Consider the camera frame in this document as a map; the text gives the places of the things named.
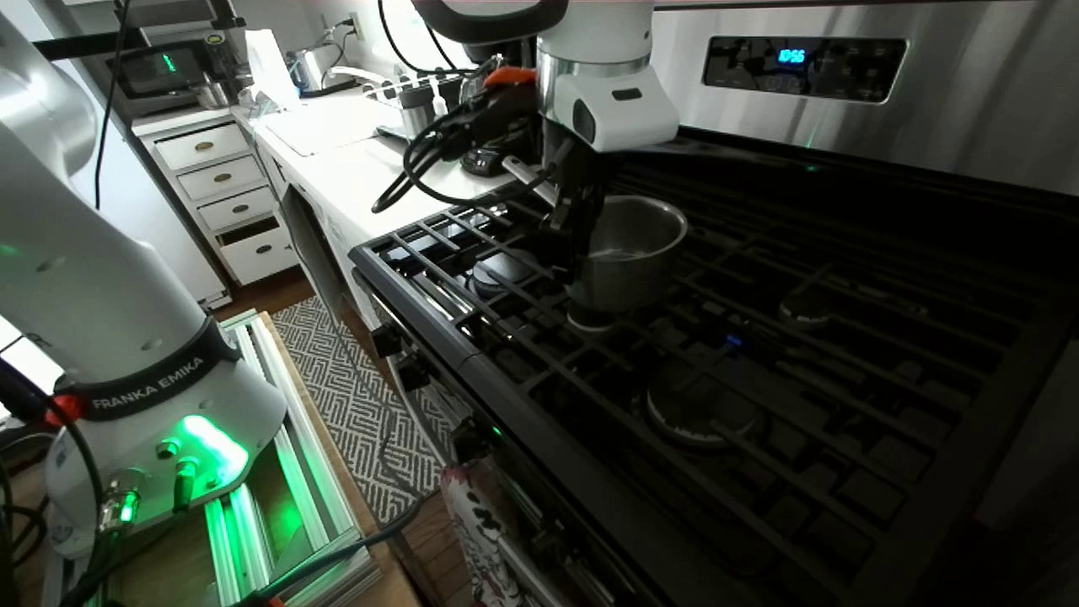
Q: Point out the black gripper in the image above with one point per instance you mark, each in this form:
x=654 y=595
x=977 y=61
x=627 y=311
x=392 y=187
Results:
x=581 y=181

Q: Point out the small steel saucepan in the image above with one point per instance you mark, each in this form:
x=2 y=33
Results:
x=636 y=269

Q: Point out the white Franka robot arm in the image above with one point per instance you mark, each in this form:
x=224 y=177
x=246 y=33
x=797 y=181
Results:
x=89 y=281

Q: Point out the black stove knob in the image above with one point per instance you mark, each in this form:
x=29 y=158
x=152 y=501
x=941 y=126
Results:
x=473 y=439
x=413 y=371
x=389 y=337

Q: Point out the stainless steel gas stove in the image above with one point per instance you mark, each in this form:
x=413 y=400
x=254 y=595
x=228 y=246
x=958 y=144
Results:
x=844 y=393

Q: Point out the small silver cup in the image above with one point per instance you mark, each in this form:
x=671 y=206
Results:
x=416 y=111

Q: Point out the grey patterned rug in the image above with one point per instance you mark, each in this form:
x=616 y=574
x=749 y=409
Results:
x=349 y=404

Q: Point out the silver kettle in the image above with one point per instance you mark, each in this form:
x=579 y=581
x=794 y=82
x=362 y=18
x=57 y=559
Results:
x=313 y=68

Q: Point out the patterned dish towel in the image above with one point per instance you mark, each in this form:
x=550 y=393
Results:
x=482 y=541

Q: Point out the white drawer cabinet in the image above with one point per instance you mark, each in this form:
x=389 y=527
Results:
x=215 y=181

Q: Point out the black mounting bar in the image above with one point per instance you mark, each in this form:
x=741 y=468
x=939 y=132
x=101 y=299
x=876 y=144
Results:
x=79 y=47

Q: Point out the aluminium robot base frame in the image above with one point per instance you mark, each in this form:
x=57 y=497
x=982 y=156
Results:
x=304 y=492

